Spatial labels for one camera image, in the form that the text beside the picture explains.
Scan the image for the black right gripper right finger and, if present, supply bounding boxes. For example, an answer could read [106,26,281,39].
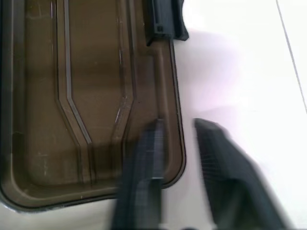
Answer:
[193,117,288,230]

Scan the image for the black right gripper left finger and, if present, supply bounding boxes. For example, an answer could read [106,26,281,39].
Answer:
[110,118,165,230]

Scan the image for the smoky transparent bit case lid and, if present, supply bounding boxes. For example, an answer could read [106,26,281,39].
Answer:
[0,0,187,212]

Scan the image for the black case lid latch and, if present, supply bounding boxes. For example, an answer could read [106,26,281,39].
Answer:
[146,0,189,47]

